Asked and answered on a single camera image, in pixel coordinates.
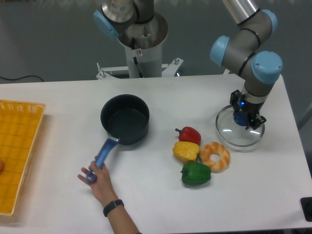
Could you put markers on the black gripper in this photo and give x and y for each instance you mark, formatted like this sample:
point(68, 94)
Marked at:
point(246, 109)

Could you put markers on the glass lid with blue knob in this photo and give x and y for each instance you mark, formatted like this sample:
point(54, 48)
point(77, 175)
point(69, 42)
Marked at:
point(234, 134)

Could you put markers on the dark saucepan with blue handle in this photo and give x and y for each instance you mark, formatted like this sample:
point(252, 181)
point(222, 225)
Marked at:
point(125, 118)

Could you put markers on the person's forearm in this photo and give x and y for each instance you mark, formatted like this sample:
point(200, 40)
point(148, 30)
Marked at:
point(121, 222)

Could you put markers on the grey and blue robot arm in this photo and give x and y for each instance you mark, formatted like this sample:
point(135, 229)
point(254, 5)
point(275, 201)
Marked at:
point(240, 55)

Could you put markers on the person's hand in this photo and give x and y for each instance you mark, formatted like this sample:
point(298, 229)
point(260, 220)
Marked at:
point(102, 188)

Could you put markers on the red toy bell pepper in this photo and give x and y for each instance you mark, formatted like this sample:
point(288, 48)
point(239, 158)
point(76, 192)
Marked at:
point(189, 134)

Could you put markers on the yellow toy bell pepper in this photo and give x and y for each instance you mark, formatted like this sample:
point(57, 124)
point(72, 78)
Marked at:
point(186, 151)

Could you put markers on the green toy bell pepper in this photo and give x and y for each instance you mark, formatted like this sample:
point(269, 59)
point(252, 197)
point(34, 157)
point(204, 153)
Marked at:
point(195, 173)

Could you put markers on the black device at table edge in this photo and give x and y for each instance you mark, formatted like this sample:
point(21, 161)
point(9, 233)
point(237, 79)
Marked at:
point(306, 204)

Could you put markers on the black wrist watch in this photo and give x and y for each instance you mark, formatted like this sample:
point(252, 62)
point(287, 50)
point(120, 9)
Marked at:
point(111, 206)

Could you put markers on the yellow woven basket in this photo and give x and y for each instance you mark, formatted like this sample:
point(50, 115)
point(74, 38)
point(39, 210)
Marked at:
point(19, 124)

